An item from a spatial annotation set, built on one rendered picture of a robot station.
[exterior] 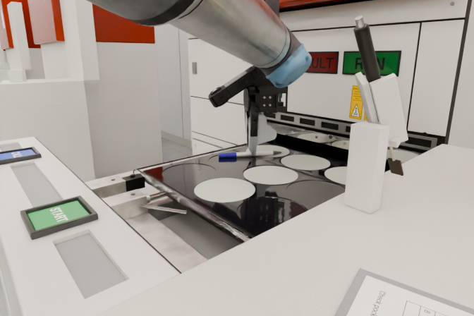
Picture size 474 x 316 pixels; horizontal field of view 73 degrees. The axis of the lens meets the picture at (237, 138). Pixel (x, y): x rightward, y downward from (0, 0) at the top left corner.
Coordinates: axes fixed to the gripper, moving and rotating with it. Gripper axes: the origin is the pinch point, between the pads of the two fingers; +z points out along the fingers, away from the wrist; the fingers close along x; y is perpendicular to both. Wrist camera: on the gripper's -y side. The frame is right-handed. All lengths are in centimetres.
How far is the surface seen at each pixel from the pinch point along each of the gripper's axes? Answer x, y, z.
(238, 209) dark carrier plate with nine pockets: -24.9, -5.9, 1.7
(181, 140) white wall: 342, -34, 86
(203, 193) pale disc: -18.8, -10.7, 1.5
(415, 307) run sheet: -52, 1, -5
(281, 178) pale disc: -14.3, 3.3, 1.6
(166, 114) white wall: 374, -54, 56
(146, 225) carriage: -24.3, -18.9, 3.4
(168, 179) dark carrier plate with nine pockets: -11.7, -16.7, 1.5
